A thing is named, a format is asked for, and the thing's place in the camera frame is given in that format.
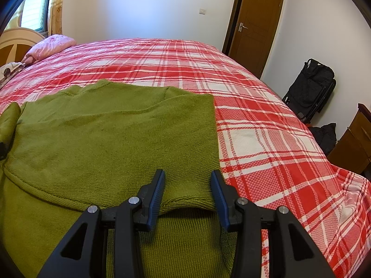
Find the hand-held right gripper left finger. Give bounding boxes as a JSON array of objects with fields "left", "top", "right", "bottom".
[{"left": 37, "top": 169, "right": 166, "bottom": 278}]

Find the printed pillow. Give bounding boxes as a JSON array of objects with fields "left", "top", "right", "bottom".
[{"left": 0, "top": 62, "right": 26, "bottom": 86}]

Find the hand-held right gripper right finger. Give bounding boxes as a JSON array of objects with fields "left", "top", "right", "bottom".
[{"left": 210, "top": 170, "right": 337, "bottom": 278}]

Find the black suitcase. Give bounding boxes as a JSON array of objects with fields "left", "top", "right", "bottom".
[{"left": 282, "top": 58, "right": 337, "bottom": 123}]

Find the red plaid bedspread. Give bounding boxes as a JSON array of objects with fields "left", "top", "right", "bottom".
[{"left": 0, "top": 38, "right": 371, "bottom": 278}]

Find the beige patterned curtain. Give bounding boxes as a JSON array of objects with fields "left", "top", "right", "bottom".
[{"left": 48, "top": 0, "right": 66, "bottom": 37}]

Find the black bag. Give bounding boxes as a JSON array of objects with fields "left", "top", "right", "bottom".
[{"left": 309, "top": 122, "right": 337, "bottom": 156}]

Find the brown wooden chair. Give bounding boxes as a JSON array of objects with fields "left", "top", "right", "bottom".
[{"left": 327, "top": 103, "right": 371, "bottom": 176}]

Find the pink quilted pillow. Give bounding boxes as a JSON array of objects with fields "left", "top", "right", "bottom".
[{"left": 23, "top": 34, "right": 77, "bottom": 64}]

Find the green knit sweater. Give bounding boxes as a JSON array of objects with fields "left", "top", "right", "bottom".
[{"left": 0, "top": 79, "right": 237, "bottom": 278}]

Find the beige wooden headboard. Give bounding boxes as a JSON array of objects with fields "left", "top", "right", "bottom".
[{"left": 0, "top": 27, "right": 45, "bottom": 67}]

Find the window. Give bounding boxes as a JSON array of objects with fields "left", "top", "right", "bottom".
[{"left": 17, "top": 0, "right": 55, "bottom": 32}]

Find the brown wooden door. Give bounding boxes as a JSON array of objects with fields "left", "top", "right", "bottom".
[{"left": 222, "top": 0, "right": 286, "bottom": 79}]

